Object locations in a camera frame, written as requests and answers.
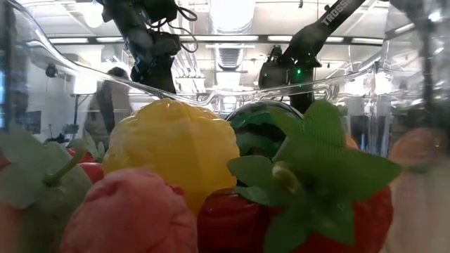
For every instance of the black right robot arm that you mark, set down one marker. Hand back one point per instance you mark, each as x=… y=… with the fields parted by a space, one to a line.
x=327 y=21

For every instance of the green leafy background plant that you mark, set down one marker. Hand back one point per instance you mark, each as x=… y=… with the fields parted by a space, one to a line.
x=70 y=128

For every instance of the red toy cherry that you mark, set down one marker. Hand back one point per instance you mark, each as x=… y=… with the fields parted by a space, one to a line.
x=228 y=225

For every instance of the yellow toy fruit green leaves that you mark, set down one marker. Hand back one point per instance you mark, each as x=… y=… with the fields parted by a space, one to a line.
x=172 y=151

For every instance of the clear plastic tupperware container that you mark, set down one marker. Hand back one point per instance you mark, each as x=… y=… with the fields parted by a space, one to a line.
x=397 y=88

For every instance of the black ceiling spotlight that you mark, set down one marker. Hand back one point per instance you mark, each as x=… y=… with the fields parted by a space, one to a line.
x=51 y=70

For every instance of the dark wall picture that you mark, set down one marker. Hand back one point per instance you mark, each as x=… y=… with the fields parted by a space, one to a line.
x=31 y=121

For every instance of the small pink toy strawberry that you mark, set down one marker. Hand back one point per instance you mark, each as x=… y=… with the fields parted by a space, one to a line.
x=130 y=214

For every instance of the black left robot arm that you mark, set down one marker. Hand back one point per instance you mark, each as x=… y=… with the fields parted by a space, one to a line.
x=119 y=17

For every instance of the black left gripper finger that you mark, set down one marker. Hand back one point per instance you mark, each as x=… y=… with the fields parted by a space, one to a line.
x=154 y=79

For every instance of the pink toy peach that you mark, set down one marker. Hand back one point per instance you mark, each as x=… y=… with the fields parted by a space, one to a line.
x=422 y=196

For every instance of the ribbed silver ceiling duct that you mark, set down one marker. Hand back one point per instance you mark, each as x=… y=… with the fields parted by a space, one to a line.
x=230 y=58

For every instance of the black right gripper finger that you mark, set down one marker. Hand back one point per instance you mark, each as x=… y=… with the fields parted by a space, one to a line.
x=302 y=98

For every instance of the person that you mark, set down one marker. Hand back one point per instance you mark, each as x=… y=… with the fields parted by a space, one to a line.
x=109 y=105

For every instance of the small toy watermelon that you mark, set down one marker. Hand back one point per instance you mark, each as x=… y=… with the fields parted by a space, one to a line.
x=258 y=130

